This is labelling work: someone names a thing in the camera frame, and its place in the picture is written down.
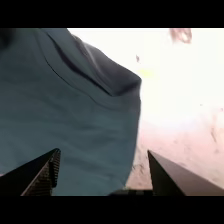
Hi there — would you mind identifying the dark teal garment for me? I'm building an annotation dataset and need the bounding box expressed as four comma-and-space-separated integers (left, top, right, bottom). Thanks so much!
0, 27, 143, 197

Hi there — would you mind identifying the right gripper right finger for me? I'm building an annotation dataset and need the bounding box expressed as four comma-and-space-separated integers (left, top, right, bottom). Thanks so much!
147, 149, 224, 197

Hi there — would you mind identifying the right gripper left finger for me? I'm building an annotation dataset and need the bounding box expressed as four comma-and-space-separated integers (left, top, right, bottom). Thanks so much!
0, 147, 62, 197

